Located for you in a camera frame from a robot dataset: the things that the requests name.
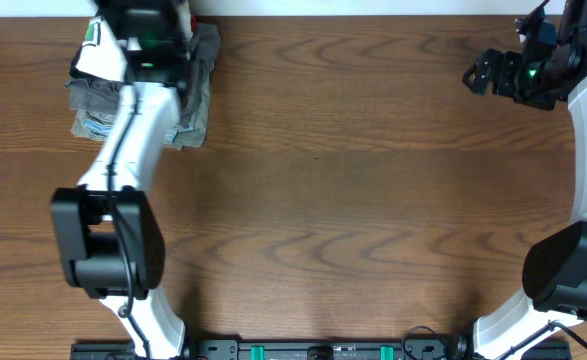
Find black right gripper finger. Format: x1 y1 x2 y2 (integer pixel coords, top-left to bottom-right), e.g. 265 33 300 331
462 64 493 95
476 49 503 70

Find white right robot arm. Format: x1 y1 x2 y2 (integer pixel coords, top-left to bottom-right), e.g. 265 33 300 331
444 0 587 359

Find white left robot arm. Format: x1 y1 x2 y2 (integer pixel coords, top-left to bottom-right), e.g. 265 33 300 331
50 30 189 359

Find grey folded shirt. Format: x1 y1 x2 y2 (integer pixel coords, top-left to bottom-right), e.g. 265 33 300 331
64 23 221 133

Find white folded shirt top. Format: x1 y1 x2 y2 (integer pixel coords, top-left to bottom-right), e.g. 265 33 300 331
70 14 197 84

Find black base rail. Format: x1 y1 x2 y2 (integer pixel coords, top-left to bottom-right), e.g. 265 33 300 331
69 337 572 360

